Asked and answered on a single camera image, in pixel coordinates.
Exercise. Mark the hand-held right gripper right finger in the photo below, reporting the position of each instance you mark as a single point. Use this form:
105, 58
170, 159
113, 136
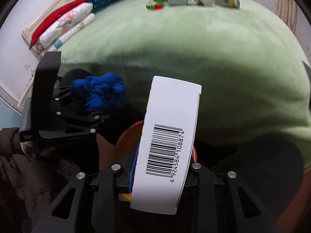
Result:
203, 184

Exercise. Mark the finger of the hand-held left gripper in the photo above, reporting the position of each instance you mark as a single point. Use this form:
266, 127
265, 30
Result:
82, 120
62, 94

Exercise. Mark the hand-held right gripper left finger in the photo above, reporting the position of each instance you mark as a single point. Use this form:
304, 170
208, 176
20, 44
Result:
107, 187

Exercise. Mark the blue cloth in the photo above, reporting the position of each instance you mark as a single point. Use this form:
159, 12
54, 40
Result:
102, 92

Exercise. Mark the orange bin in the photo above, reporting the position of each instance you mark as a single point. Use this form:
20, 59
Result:
126, 132

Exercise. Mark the white cardboard box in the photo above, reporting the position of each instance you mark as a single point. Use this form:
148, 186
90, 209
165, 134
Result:
170, 116

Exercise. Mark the person's left forearm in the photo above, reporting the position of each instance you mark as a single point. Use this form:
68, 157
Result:
9, 140

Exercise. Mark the person's left hand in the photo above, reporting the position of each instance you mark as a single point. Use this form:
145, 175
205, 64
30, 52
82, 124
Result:
47, 153

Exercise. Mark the white nightstand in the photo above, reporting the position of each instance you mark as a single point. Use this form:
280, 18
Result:
25, 92

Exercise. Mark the floral white pillow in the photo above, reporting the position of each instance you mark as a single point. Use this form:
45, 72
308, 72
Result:
73, 32
77, 13

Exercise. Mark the red pillow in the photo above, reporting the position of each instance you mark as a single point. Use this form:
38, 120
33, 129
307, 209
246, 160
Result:
58, 17

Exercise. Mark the green blanket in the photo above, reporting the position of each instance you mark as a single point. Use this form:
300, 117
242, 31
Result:
194, 53

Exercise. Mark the green and red packet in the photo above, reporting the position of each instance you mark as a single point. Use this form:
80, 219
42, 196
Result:
155, 1

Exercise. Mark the yellow orange packet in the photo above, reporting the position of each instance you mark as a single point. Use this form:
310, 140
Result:
226, 0

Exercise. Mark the floral cream curtain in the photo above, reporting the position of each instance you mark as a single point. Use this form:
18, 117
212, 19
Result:
288, 9

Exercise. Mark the white wall socket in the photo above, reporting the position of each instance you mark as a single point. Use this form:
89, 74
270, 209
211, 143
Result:
26, 65

